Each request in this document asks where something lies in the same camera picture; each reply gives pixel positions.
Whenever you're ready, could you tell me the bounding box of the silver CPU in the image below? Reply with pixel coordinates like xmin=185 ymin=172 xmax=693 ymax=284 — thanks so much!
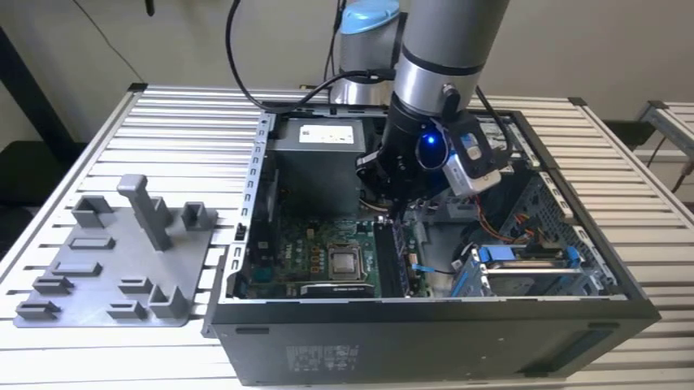
xmin=332 ymin=251 xmax=362 ymax=280

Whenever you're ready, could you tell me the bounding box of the dark RAM stick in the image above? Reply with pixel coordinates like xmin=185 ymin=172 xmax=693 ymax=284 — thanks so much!
xmin=376 ymin=222 xmax=401 ymax=297

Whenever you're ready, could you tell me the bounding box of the yellow red wire bundle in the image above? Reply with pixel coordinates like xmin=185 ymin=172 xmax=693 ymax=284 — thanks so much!
xmin=358 ymin=190 xmax=396 ymax=212

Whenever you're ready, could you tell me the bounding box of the black hanging wall cable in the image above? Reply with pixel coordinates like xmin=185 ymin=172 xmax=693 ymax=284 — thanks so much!
xmin=323 ymin=0 xmax=349 ymax=82

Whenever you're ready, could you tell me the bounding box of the black box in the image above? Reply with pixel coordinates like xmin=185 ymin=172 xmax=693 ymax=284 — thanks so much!
xmin=602 ymin=119 xmax=657 ymax=152

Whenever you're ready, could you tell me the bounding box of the thin black wall wire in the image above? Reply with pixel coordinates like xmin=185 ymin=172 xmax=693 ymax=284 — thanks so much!
xmin=73 ymin=0 xmax=146 ymax=85

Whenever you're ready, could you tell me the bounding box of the black wire with blue plug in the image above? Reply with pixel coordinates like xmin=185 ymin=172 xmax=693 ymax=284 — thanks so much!
xmin=410 ymin=262 xmax=468 ymax=277

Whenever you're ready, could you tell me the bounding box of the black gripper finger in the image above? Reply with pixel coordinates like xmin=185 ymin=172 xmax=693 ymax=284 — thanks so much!
xmin=388 ymin=197 xmax=414 ymax=225

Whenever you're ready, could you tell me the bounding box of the black slanted pole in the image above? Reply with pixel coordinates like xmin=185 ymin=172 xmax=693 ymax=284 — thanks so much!
xmin=0 ymin=24 xmax=75 ymax=163

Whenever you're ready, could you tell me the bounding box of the CPU socket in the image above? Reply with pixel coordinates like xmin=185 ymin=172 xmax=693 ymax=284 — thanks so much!
xmin=323 ymin=241 xmax=368 ymax=283

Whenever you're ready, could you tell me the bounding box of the black graphics card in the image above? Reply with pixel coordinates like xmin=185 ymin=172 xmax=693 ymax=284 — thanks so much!
xmin=298 ymin=282 xmax=377 ymax=300

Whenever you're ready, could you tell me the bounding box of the green motherboard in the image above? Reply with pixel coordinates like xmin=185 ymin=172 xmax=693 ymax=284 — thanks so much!
xmin=238 ymin=217 xmax=436 ymax=300

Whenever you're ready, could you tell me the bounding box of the orange disk wire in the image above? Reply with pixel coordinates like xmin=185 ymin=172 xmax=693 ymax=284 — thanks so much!
xmin=472 ymin=194 xmax=538 ymax=247

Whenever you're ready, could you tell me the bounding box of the grey power supply unit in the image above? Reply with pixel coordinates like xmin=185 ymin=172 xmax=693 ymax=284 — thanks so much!
xmin=269 ymin=116 xmax=366 ymax=219

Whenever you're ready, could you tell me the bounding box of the black bulky object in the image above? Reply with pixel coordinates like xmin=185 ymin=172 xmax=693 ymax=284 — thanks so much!
xmin=0 ymin=139 xmax=85 ymax=228

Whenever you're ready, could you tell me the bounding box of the short black wrist cable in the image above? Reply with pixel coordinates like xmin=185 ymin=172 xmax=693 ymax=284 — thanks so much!
xmin=442 ymin=83 xmax=517 ymax=163

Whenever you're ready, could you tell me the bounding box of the black open PC case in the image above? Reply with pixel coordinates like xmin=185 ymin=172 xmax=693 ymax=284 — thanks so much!
xmin=199 ymin=97 xmax=662 ymax=387

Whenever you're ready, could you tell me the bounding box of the hard disk in blue carrier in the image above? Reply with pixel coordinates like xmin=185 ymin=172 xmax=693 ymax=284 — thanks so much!
xmin=470 ymin=245 xmax=585 ymax=300

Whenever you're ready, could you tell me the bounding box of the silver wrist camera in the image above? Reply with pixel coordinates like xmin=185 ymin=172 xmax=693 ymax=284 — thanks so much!
xmin=440 ymin=115 xmax=514 ymax=199

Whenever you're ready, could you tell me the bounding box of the grey plastic parts rack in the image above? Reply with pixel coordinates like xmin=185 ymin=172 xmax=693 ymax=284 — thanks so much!
xmin=11 ymin=174 xmax=222 ymax=330

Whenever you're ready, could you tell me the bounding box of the aluminium frame side table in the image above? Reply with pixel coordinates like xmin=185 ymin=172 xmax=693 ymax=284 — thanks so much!
xmin=632 ymin=99 xmax=694 ymax=192

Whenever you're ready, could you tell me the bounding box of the perforated grey disk bay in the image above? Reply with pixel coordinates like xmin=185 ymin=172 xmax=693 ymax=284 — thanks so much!
xmin=448 ymin=170 xmax=620 ymax=300

